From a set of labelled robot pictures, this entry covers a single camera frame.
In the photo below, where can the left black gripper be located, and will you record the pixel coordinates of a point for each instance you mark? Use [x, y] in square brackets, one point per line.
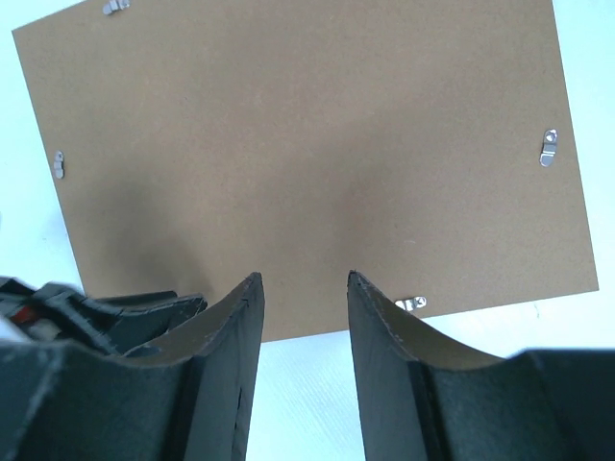
[55, 312]

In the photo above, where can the metal turn clip top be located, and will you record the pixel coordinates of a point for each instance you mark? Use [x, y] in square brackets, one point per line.
[113, 6]

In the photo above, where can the metal turn clip left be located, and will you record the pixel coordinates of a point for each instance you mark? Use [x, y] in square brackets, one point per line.
[58, 165]

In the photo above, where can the metal turn clip right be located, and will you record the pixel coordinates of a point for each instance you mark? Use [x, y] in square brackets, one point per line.
[549, 147]

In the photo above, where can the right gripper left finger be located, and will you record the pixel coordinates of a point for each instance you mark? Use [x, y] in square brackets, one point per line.
[186, 395]

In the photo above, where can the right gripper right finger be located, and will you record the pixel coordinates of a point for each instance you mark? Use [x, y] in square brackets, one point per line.
[423, 395]

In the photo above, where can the metal turn clip bottom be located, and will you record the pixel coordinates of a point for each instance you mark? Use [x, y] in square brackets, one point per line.
[413, 303]

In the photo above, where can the brown cardboard backing board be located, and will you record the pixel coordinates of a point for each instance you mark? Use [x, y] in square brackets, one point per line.
[207, 140]

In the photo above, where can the metal turn clip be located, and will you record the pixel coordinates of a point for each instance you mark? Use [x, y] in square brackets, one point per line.
[113, 6]
[413, 303]
[549, 147]
[58, 165]

